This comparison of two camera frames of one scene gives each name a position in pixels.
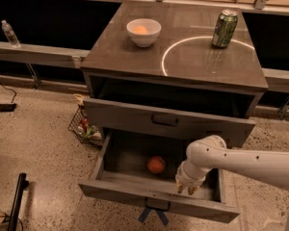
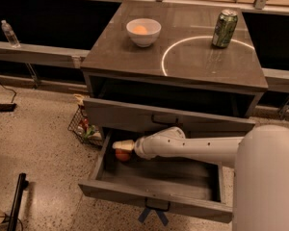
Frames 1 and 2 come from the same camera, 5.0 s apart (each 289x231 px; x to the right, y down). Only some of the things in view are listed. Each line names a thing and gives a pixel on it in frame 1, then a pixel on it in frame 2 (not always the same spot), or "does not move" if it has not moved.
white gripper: (185, 177) to (140, 147)
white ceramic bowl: (144, 40) does not move
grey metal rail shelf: (4, 51) does not move
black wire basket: (88, 135) does not move
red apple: (156, 165) to (122, 154)
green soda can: (224, 28) does not move
